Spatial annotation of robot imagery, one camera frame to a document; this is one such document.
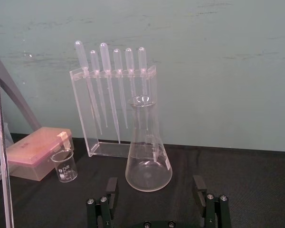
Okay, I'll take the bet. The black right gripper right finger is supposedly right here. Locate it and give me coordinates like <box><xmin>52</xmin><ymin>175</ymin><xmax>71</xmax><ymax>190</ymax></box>
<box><xmin>192</xmin><ymin>175</ymin><xmax>232</xmax><ymax>228</ymax></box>

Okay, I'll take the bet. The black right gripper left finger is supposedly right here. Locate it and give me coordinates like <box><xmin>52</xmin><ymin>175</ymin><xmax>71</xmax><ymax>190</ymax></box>
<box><xmin>86</xmin><ymin>177</ymin><xmax>120</xmax><ymax>228</ymax></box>

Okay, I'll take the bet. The small clear glass beaker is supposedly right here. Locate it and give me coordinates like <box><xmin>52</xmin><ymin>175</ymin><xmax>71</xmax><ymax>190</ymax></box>
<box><xmin>50</xmin><ymin>148</ymin><xmax>78</xmax><ymax>183</ymax></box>

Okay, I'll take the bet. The clear acrylic pipette rack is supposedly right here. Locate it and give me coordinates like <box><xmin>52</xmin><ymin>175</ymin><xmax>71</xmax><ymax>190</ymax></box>
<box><xmin>69</xmin><ymin>64</ymin><xmax>160</xmax><ymax>158</ymax></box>

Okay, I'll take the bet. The black table cloth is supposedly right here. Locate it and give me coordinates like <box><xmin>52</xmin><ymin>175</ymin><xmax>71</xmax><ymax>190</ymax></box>
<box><xmin>0</xmin><ymin>132</ymin><xmax>285</xmax><ymax>228</ymax></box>

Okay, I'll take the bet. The clear glass conical flask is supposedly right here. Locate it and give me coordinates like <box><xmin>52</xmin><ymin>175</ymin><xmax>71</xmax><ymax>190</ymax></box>
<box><xmin>125</xmin><ymin>95</ymin><xmax>173</xmax><ymax>192</ymax></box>

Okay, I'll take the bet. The pink translucent plastic box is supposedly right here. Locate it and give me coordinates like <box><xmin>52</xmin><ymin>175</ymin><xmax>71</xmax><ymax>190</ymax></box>
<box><xmin>6</xmin><ymin>126</ymin><xmax>74</xmax><ymax>182</ymax></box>

